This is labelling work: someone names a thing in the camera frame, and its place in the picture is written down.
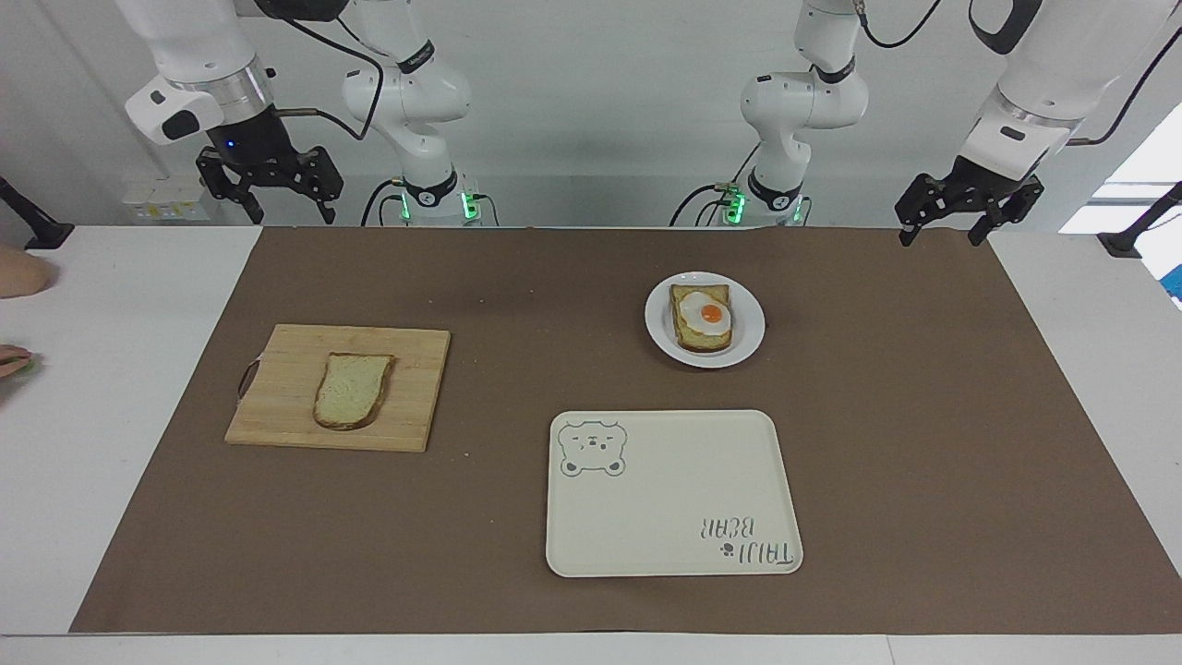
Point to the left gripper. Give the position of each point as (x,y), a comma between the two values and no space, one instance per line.
(983,185)

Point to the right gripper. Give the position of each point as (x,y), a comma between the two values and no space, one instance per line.
(249,139)

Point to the round white plate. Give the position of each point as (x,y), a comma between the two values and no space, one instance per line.
(750,323)

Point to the person's hand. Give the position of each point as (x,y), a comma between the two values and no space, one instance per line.
(20,272)
(11,362)

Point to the black stand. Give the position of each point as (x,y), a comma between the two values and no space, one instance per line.
(32,226)
(1140,231)

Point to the wooden cutting board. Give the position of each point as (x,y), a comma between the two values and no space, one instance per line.
(277,397)

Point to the plain bread slice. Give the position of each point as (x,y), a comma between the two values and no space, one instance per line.
(351,392)

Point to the fried egg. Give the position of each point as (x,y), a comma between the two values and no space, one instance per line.
(706,316)

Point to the toasted bread slice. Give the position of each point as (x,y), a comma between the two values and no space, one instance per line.
(702,344)

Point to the cream tray with bear print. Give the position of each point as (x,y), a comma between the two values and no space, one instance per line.
(665,499)

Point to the white wall socket box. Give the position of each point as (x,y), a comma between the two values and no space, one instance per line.
(166,201)

